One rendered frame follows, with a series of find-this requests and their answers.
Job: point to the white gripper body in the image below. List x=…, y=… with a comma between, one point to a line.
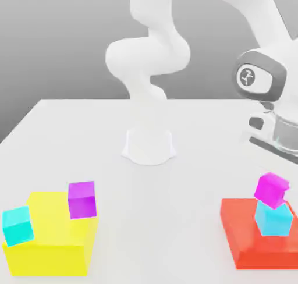
x=275, y=149

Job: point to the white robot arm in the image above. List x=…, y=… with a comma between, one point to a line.
x=149, y=55

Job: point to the small magenta cube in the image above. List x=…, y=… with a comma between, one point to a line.
x=271, y=189

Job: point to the small cyan cube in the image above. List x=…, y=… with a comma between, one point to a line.
x=274, y=222
x=17, y=227

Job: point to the small purple cube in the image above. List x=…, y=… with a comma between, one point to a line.
x=82, y=201

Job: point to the large orange box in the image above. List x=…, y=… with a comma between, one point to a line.
x=242, y=228

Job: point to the large yellow box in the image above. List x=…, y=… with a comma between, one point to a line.
x=51, y=253

